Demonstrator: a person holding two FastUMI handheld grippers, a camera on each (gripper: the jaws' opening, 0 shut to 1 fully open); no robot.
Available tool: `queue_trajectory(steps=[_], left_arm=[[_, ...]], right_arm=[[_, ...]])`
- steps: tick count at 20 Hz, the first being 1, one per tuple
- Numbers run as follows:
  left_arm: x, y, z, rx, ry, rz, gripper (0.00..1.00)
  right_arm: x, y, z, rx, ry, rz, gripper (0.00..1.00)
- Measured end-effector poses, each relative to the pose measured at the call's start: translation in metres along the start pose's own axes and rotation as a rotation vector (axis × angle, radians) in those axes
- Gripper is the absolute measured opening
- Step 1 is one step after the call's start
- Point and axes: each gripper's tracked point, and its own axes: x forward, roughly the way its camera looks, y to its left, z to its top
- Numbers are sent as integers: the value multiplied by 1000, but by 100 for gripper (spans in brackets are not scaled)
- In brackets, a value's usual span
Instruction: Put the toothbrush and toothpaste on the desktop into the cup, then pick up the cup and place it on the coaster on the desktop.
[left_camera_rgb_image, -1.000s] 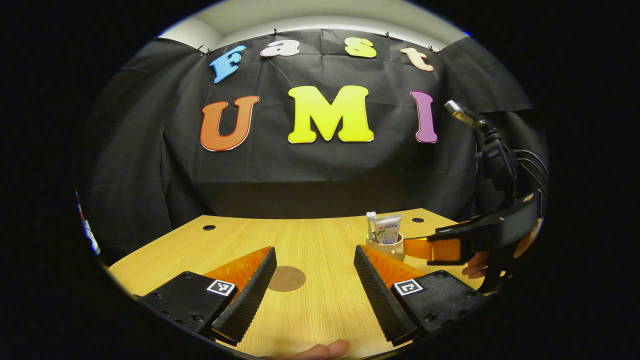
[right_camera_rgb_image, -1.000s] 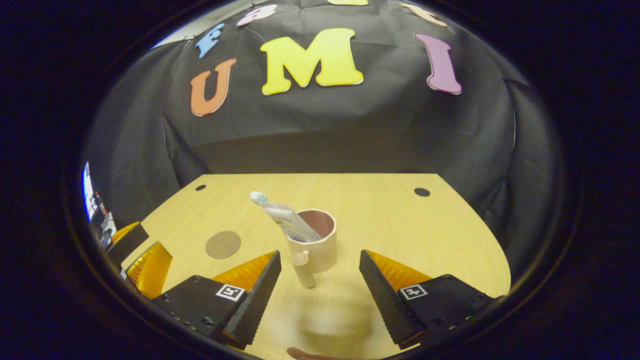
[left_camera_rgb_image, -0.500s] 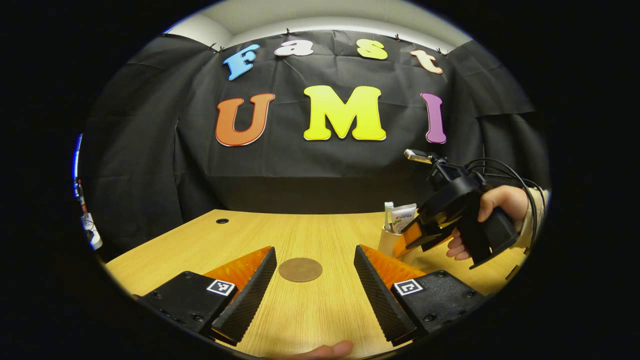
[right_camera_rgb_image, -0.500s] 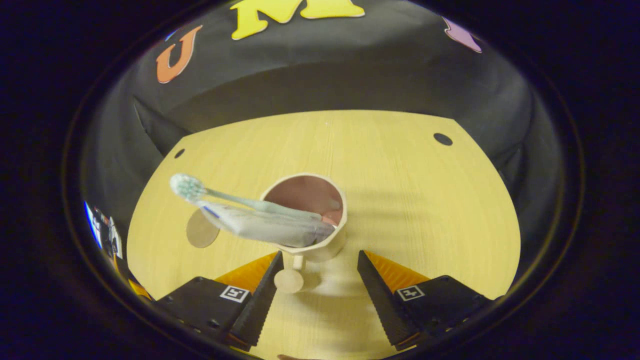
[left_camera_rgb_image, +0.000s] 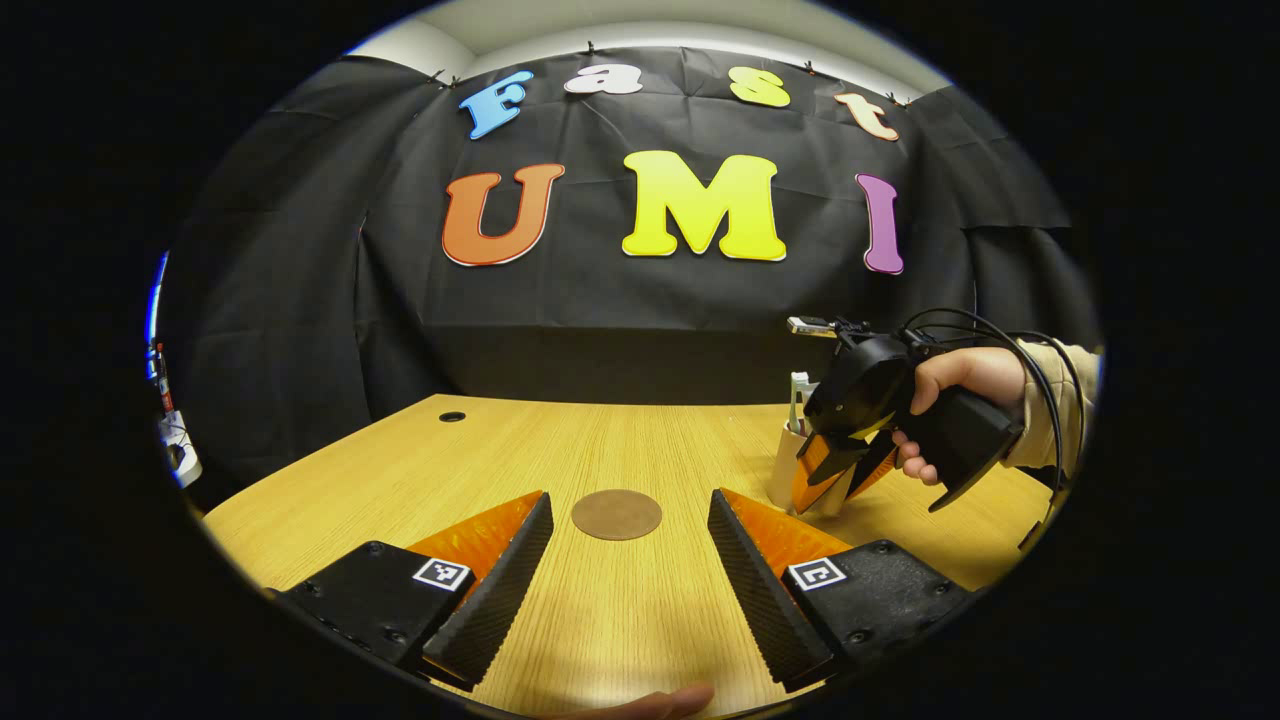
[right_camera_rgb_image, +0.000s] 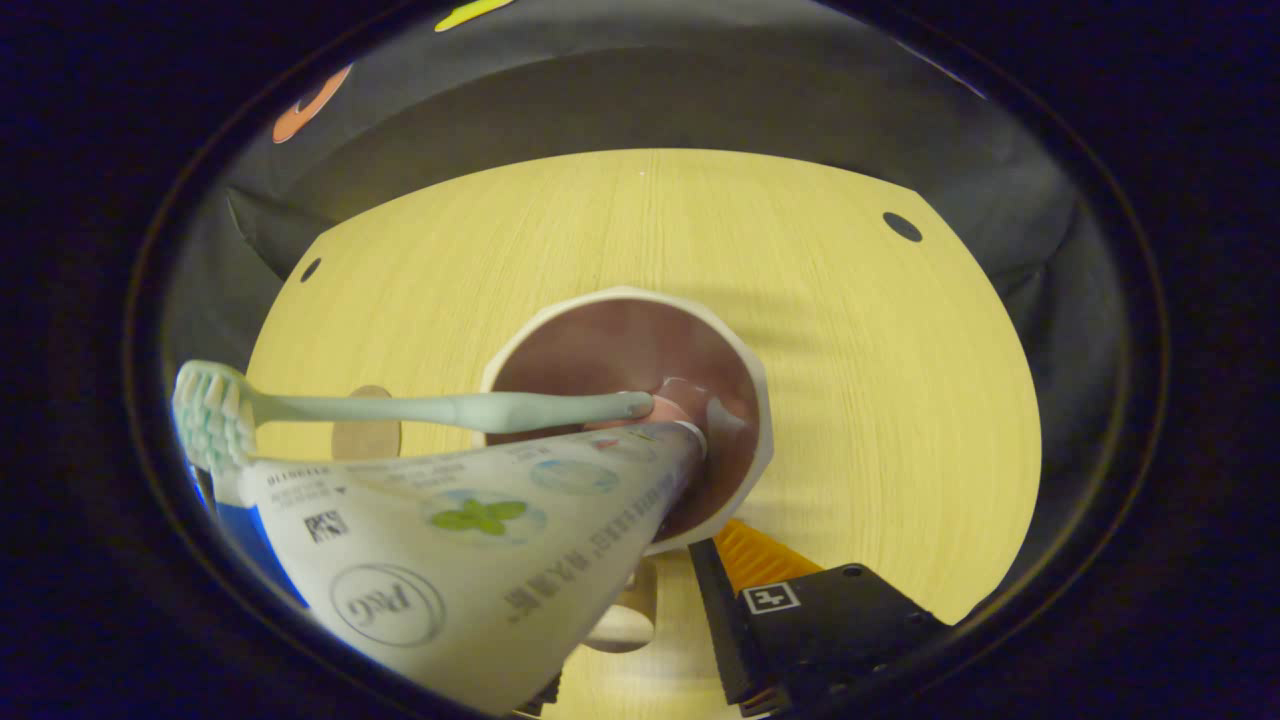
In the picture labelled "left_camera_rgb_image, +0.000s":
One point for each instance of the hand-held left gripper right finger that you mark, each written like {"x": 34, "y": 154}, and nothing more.
{"x": 760, "y": 590}

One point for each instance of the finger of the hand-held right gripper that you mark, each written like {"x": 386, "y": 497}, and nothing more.
{"x": 820, "y": 475}
{"x": 878, "y": 460}

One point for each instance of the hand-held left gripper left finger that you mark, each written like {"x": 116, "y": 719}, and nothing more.
{"x": 500, "y": 590}

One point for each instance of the beige cup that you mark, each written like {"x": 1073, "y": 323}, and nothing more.
{"x": 782, "y": 470}

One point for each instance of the white toothpaste tube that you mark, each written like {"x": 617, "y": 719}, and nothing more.
{"x": 799, "y": 405}

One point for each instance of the round brown coaster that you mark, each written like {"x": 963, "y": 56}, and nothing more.
{"x": 616, "y": 515}

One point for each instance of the wooden desktop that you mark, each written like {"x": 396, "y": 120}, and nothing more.
{"x": 600, "y": 440}

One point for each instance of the black backdrop cloth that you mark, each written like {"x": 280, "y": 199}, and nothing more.
{"x": 300, "y": 320}

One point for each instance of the bright blue panel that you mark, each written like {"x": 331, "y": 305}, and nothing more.
{"x": 155, "y": 300}

